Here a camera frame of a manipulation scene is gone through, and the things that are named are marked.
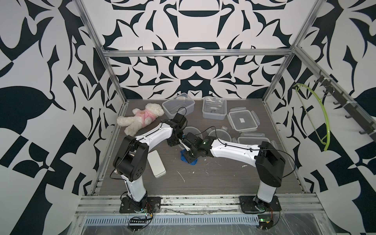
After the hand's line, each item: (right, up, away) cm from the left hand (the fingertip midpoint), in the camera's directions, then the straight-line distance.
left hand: (180, 139), depth 92 cm
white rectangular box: (-13, -13, -8) cm, 20 cm away
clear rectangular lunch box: (+25, +20, +23) cm, 40 cm away
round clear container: (+8, +5, +2) cm, 10 cm away
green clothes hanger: (+69, +17, -23) cm, 74 cm away
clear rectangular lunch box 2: (0, +24, +24) cm, 34 cm away
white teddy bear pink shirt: (-28, +13, +7) cm, 31 cm away
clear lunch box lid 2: (+45, +11, +16) cm, 49 cm away
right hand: (+3, -6, -7) cm, 10 cm away
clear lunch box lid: (+47, -2, +7) cm, 48 cm away
